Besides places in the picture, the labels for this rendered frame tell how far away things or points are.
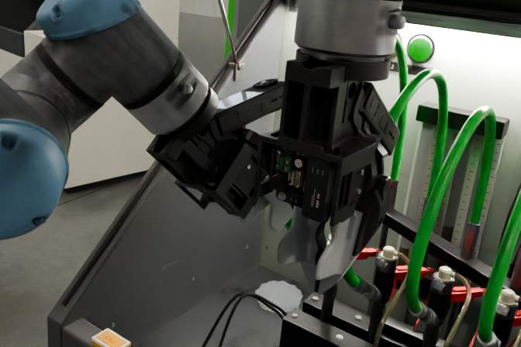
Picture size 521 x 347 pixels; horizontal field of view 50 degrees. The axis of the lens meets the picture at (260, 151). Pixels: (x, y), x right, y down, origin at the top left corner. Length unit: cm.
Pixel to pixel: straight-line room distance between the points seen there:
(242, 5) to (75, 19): 338
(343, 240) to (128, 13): 26
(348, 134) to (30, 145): 23
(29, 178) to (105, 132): 337
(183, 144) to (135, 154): 338
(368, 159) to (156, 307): 72
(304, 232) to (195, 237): 61
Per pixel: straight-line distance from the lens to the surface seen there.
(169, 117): 51
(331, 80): 38
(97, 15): 47
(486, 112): 72
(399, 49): 87
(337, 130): 40
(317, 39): 40
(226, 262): 120
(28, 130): 37
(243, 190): 57
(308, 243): 49
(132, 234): 95
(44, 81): 49
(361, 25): 39
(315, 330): 88
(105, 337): 88
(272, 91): 60
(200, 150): 55
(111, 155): 380
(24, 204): 36
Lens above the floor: 149
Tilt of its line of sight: 18 degrees down
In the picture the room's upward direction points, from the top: 5 degrees clockwise
